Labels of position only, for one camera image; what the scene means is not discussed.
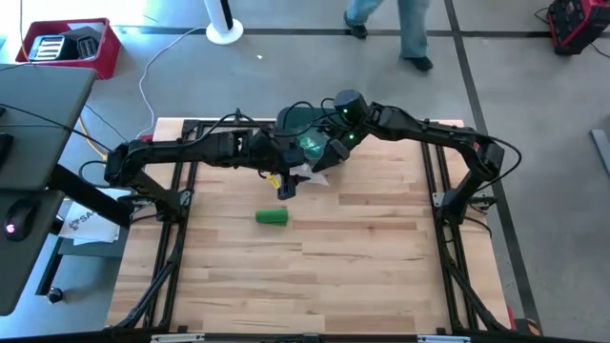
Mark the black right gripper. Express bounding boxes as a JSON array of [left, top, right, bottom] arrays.
[[312, 126, 368, 173]]

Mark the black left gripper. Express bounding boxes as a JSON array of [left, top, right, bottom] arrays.
[[252, 131, 314, 200]]

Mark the clear plastic bag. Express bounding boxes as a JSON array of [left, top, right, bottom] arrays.
[[289, 162, 331, 187], [297, 133, 330, 161]]

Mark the teal elastic bandage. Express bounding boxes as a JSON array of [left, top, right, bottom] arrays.
[[298, 135, 326, 156]]

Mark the green elastic bandage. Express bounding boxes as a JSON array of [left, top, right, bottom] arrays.
[[254, 208, 290, 227]]

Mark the dark teal plastic bin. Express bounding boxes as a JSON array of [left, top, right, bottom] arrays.
[[274, 106, 356, 161]]

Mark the person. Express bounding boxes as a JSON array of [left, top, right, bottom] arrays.
[[342, 0, 435, 72]]

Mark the black desk leg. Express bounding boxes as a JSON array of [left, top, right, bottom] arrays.
[[47, 164, 134, 230]]

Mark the white printed paper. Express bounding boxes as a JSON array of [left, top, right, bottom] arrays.
[[59, 202, 121, 247]]

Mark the red plastic crate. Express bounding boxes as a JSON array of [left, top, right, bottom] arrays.
[[14, 17, 122, 81]]

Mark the black appliance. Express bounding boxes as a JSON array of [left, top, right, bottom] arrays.
[[61, 26, 102, 61]]

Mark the grey desk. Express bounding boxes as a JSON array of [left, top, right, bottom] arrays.
[[0, 64, 98, 192], [0, 189, 66, 316]]

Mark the grey metal plate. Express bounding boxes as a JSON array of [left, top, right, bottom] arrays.
[[589, 128, 610, 177]]

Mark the silver black toaster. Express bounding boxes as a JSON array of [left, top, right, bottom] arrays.
[[28, 33, 77, 63]]

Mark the black computer mouse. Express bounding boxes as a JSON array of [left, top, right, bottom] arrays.
[[4, 197, 40, 242]]

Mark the red black equipment case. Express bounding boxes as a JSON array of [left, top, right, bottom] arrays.
[[546, 0, 610, 56]]

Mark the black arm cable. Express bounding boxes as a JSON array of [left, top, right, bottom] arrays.
[[188, 108, 268, 144]]

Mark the black table frame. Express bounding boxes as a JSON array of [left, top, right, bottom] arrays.
[[107, 110, 516, 343]]

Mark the white pedestal stand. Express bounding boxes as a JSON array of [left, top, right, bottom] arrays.
[[203, 0, 244, 47]]

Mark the white cable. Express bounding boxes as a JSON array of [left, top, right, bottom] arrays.
[[135, 26, 209, 144]]

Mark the silver bracket bar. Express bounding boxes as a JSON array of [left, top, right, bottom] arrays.
[[417, 334, 472, 343], [151, 333, 206, 343]]

